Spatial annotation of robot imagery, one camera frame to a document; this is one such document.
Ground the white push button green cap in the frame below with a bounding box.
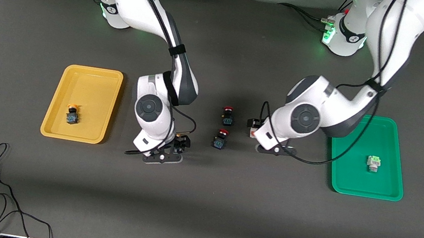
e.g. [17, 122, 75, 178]
[365, 155, 382, 174]

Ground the red mushroom push button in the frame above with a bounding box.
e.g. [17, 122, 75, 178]
[212, 128, 230, 151]
[219, 105, 236, 127]

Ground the dark grey table mat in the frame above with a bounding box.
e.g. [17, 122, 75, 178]
[0, 0, 424, 238]

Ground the yellow plastic tray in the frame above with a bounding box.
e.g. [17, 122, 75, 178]
[39, 61, 125, 147]

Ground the green plastic tray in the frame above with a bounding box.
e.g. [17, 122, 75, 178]
[320, 109, 414, 203]

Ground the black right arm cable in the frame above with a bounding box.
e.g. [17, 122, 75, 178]
[8, 0, 216, 164]

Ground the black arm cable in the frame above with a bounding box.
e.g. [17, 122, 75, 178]
[8, 0, 216, 164]
[253, 0, 409, 175]

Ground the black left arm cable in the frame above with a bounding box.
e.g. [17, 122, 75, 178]
[253, 0, 409, 175]

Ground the black right arm strap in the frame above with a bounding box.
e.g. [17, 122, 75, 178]
[168, 44, 187, 57]

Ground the black arm strap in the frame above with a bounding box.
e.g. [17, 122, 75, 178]
[168, 44, 187, 57]
[365, 78, 388, 95]

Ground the black left arm strap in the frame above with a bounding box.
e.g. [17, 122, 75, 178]
[365, 78, 388, 95]

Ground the black left base cable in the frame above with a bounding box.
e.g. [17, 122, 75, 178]
[275, 1, 334, 33]

